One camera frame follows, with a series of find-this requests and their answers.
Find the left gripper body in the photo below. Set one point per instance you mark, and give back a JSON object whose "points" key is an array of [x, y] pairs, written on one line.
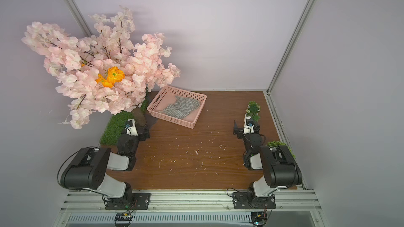
{"points": [[142, 134]]}

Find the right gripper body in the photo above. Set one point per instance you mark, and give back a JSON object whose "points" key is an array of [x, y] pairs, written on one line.
{"points": [[239, 131]]}

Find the grey striped dishcloth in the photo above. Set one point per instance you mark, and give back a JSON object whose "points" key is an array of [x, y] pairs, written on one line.
{"points": [[181, 108]]}

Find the green plant near right arm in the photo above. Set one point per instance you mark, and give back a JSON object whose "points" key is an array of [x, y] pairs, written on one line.
{"points": [[277, 144]]}

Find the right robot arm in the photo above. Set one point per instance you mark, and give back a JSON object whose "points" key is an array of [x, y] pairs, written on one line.
{"points": [[280, 170]]}

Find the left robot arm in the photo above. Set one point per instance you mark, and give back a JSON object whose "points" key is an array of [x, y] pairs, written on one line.
{"points": [[87, 171]]}

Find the dark square tree base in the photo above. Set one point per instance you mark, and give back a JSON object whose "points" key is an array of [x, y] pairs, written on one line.
{"points": [[147, 121]]}

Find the small succulent in white pot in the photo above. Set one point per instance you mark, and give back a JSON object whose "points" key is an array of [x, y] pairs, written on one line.
{"points": [[253, 110]]}

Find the green artificial grass mat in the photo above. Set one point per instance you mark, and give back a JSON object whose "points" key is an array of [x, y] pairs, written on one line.
{"points": [[117, 122]]}

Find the pink perforated plastic basket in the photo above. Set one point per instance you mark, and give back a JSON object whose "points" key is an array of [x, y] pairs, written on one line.
{"points": [[169, 96]]}

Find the orange artificial flower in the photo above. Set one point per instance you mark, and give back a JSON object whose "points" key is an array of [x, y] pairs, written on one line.
{"points": [[114, 75]]}

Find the pink cherry blossom tree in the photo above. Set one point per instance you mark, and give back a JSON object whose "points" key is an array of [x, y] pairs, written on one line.
{"points": [[77, 62]]}

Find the left controller board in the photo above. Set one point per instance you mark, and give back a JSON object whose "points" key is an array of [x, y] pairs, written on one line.
{"points": [[123, 219]]}

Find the controller board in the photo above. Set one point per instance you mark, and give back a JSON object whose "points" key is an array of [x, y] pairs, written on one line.
{"points": [[123, 219], [258, 219]]}

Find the right controller board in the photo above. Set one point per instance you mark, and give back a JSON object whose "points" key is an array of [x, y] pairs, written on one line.
{"points": [[258, 219]]}

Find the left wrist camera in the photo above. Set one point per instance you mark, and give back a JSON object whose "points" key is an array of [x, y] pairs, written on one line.
{"points": [[130, 126]]}

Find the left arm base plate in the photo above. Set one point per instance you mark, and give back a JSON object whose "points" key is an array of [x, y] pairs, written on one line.
{"points": [[131, 201]]}

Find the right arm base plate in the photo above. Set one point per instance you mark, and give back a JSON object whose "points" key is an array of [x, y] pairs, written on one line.
{"points": [[246, 200]]}

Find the aluminium mounting rail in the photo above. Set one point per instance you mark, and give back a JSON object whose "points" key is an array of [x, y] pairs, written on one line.
{"points": [[300, 207]]}

